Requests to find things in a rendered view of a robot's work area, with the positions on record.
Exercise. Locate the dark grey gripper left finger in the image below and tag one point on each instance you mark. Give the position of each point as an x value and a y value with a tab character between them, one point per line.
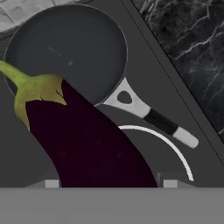
49	183

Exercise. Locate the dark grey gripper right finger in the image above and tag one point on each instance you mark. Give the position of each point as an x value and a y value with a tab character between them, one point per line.
170	182

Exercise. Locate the dark purple eggplant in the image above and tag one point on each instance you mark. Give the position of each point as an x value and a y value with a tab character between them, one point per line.
87	140

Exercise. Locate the dark grey frying pan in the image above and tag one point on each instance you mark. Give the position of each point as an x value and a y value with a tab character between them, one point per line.
78	49

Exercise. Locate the dark grey hob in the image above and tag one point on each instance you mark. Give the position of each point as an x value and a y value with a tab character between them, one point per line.
163	96

